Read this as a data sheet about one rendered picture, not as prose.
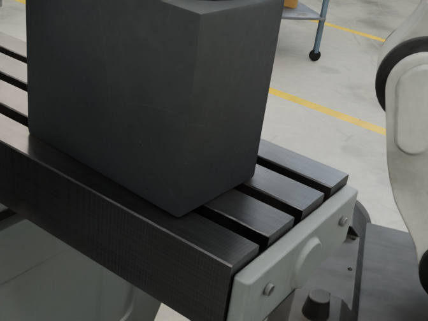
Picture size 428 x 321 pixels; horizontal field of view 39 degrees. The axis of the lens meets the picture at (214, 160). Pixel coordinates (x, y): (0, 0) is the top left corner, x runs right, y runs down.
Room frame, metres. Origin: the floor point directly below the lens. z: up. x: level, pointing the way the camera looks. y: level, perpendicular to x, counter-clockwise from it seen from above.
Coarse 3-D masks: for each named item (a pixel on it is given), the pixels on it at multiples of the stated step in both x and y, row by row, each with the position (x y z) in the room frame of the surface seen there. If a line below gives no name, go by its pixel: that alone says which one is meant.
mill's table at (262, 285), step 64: (0, 64) 0.77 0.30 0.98; (0, 128) 0.59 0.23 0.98; (0, 192) 0.56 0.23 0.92; (64, 192) 0.51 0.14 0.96; (128, 192) 0.49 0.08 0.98; (256, 192) 0.53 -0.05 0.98; (320, 192) 0.54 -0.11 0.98; (128, 256) 0.46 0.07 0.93; (192, 256) 0.42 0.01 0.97; (256, 256) 0.44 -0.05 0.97; (320, 256) 0.52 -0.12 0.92; (192, 320) 0.42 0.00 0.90; (256, 320) 0.42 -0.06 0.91
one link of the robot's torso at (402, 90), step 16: (400, 64) 0.87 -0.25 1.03; (416, 64) 0.87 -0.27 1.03; (400, 80) 0.87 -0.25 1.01; (416, 80) 0.86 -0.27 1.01; (400, 96) 0.86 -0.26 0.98; (416, 96) 0.86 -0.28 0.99; (400, 112) 0.86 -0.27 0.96; (416, 112) 0.86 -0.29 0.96; (400, 128) 0.86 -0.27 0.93; (416, 128) 0.85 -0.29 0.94; (400, 144) 0.86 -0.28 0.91; (416, 144) 0.85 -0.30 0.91; (400, 160) 0.87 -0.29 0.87; (416, 160) 0.87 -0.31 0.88; (400, 176) 0.89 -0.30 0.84; (416, 176) 0.88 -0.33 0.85; (400, 192) 0.90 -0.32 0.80; (416, 192) 0.90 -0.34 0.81; (400, 208) 0.90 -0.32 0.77; (416, 208) 0.89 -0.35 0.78; (416, 224) 0.89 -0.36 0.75; (416, 240) 0.89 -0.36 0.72
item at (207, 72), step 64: (64, 0) 0.55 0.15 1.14; (128, 0) 0.50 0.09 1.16; (192, 0) 0.49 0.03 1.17; (256, 0) 0.53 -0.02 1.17; (64, 64) 0.55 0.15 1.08; (128, 64) 0.50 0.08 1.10; (192, 64) 0.46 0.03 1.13; (256, 64) 0.53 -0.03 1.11; (64, 128) 0.55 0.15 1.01; (128, 128) 0.50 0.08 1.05; (192, 128) 0.46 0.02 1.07; (256, 128) 0.54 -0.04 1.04; (192, 192) 0.47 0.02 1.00
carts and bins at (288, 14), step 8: (288, 0) 4.31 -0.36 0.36; (296, 0) 4.31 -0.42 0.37; (328, 0) 4.15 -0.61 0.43; (288, 8) 4.27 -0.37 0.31; (296, 8) 4.31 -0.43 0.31; (304, 8) 4.34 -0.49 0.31; (288, 16) 4.05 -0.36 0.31; (296, 16) 4.09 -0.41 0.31; (304, 16) 4.12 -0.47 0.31; (312, 16) 4.15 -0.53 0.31; (320, 16) 4.16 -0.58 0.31; (320, 24) 4.15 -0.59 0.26; (320, 32) 4.15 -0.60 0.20; (320, 40) 4.16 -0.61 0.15; (312, 56) 4.14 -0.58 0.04
